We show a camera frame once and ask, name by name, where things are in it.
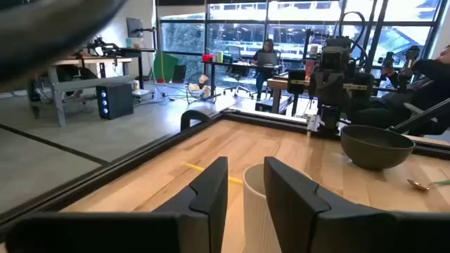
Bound black office chair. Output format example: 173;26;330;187
223;65;255;98

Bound black frame post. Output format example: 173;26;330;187
364;0;390;73

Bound black computer tower blue lights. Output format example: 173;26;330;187
95;82;134;121

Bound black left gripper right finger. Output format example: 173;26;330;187
263;156;450;253

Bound wooden side table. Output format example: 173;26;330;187
266;77;311;116

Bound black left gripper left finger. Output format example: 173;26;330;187
5;156;229;253

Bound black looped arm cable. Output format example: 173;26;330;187
336;11;369;63

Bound person at desk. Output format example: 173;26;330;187
251;38;281;101

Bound grey laptop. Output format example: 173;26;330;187
256;52;278;66

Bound green panel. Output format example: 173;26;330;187
153;51;180;84

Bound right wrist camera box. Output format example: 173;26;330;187
320;45;352;71

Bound grey wooden workbench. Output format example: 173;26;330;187
47;56;134;128

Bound gold spoon with green handle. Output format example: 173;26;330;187
406;178;450;193

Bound white cup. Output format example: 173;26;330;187
241;162;312;253

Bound round floor fan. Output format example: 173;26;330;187
186;72;217;105

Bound grey monitor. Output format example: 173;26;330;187
126;17;145;39

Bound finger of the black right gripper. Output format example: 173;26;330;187
351;72;374;101
287;69;306;95

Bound black frame handle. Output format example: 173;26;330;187
180;109;212;133

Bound black diagonal strut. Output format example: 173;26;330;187
389;98;450;135

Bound dark green bowl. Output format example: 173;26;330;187
340;124;416;172

